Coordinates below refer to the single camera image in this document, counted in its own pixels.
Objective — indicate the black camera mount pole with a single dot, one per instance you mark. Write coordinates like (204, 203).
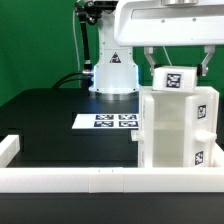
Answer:
(87, 14)

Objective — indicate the white cabinet body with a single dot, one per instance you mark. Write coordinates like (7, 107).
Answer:
(169, 125)

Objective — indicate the white U-shaped fence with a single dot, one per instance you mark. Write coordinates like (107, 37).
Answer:
(106, 180)

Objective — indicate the white cabinet door panel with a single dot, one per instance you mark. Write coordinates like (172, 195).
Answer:
(200, 129)
(145, 133)

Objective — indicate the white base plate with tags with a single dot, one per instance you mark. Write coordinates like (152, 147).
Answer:
(106, 121)

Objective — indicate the small white tagged box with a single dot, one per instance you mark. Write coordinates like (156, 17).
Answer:
(175, 79)

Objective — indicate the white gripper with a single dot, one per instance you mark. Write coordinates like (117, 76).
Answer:
(157, 23)

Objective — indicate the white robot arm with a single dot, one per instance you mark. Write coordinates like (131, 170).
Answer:
(116, 72)

